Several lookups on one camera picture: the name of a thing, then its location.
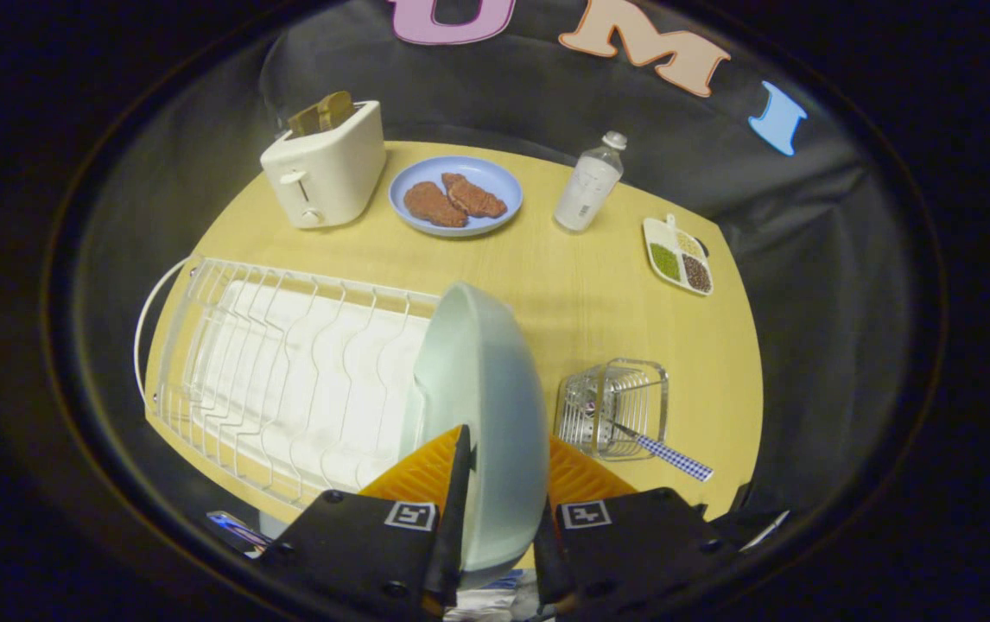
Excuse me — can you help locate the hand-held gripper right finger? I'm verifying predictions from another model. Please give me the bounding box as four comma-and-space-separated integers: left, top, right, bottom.
533, 435, 742, 622

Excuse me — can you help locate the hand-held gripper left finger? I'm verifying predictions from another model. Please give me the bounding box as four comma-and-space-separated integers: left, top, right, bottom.
258, 424, 473, 622

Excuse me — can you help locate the pale green plate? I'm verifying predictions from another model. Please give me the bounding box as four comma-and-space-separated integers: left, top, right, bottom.
400, 282, 549, 573

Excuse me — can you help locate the spoon with blue checkered handle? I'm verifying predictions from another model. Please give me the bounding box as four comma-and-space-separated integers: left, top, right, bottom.
586, 403, 714, 483

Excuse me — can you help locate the clear wire cutlery basket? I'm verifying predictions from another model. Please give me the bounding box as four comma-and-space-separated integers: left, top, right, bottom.
555, 359, 670, 461

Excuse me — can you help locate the white wire dish rack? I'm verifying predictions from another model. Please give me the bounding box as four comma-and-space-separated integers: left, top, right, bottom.
134, 254, 444, 511

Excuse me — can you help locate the blue plate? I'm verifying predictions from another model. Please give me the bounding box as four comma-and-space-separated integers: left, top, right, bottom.
388, 156, 524, 238

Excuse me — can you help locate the white divided tray with beans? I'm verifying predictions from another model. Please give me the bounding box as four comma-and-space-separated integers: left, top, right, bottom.
643, 213, 714, 297

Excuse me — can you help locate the brown meat patty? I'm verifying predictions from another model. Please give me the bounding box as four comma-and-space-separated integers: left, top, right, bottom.
441, 173, 508, 219
403, 181, 469, 229

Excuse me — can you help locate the clear plastic bottle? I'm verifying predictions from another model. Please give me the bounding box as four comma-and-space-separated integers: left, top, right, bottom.
554, 130, 628, 232

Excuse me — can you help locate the white toaster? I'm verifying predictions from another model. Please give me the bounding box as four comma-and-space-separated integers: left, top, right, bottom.
260, 100, 387, 230

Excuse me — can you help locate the toast slice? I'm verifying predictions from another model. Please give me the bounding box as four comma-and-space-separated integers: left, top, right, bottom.
288, 91, 357, 137

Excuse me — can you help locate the black backdrop cloth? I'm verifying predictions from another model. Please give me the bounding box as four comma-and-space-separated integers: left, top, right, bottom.
72, 0, 919, 554

